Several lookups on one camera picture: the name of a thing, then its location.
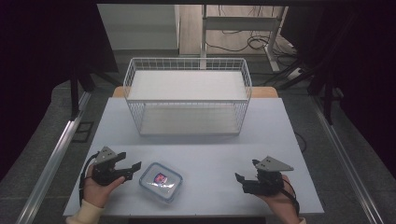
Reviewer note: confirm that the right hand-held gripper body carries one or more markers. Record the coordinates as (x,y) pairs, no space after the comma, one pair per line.
(270,177)

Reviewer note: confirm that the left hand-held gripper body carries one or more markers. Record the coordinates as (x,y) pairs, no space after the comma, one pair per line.
(105,168)

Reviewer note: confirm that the clear plastic lidded food container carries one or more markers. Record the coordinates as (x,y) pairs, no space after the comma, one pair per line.
(160,182)

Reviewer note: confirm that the person's left hand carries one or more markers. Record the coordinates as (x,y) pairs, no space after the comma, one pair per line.
(99,191)

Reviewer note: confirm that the person's right hand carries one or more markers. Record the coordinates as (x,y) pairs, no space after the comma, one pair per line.
(281,203)

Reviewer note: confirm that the black metal stand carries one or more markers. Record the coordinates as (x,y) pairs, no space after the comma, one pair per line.
(328,99)
(74,96)

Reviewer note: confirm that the white power strip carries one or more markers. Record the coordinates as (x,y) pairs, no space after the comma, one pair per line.
(294,73)

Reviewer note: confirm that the black curtain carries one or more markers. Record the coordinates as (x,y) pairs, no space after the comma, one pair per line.
(37,62)
(361,62)

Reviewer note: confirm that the white cabinet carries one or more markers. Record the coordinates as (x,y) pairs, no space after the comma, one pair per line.
(140,26)

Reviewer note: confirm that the black square floor frame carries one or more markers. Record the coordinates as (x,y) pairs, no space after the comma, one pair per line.
(82,132)

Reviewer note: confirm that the aluminium rail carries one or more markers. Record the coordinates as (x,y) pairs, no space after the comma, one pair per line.
(345,158)
(53,158)

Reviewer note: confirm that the white metal desk frame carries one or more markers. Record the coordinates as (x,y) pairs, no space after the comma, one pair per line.
(239,23)

